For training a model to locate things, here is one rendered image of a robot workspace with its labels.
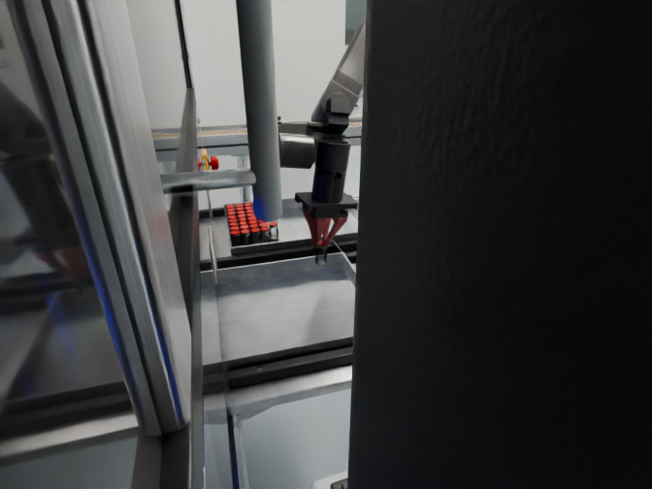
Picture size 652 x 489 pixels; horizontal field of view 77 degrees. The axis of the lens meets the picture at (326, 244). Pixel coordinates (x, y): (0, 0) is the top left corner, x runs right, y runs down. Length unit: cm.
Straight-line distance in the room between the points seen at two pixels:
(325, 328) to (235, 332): 15
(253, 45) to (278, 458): 145
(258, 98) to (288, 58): 215
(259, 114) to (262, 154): 3
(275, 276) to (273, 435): 94
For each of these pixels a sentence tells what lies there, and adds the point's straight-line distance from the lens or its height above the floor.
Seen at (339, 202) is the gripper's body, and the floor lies 106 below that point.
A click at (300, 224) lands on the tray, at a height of 88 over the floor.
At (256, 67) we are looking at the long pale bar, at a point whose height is 131.
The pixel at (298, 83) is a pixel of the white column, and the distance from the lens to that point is 251.
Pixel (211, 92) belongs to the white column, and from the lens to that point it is 245.
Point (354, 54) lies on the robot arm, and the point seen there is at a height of 129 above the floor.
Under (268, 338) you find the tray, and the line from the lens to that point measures 70.
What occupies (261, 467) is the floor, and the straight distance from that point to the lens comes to 161.
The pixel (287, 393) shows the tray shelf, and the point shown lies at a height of 88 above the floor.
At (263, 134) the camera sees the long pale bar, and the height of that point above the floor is 126.
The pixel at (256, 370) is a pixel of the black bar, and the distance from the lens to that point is 62.
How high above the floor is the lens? 133
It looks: 28 degrees down
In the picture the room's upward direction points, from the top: straight up
